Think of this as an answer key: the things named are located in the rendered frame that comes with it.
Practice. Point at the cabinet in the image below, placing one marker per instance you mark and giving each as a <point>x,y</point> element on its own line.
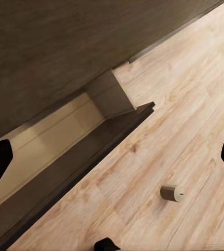
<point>62,107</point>

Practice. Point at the pillar candle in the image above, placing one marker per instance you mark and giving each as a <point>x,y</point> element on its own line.
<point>172,192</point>

